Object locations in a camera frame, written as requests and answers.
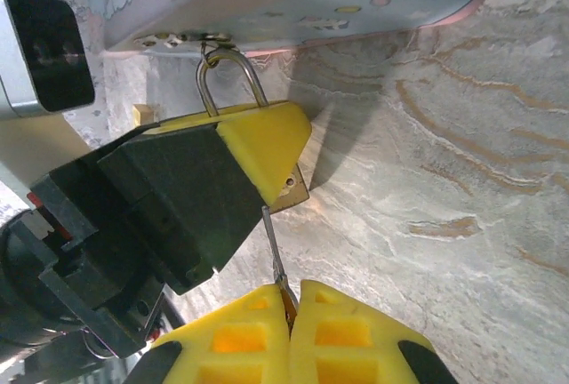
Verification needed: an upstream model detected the metal hasp ring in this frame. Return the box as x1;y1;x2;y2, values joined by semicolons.
176;29;236;70

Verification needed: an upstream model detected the brass padlock with silver shackle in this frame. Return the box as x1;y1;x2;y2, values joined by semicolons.
196;47;311;215

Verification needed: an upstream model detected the silver key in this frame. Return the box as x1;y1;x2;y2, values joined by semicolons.
260;204;301;332

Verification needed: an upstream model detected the small wooden block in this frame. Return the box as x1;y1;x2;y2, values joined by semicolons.
132;103;160;128

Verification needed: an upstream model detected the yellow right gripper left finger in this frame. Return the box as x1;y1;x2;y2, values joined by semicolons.
126;284;293;384

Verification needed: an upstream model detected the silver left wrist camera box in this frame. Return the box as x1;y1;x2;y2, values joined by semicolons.
0;0;97;119

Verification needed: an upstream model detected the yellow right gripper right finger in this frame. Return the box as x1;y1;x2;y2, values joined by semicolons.
286;278;460;384

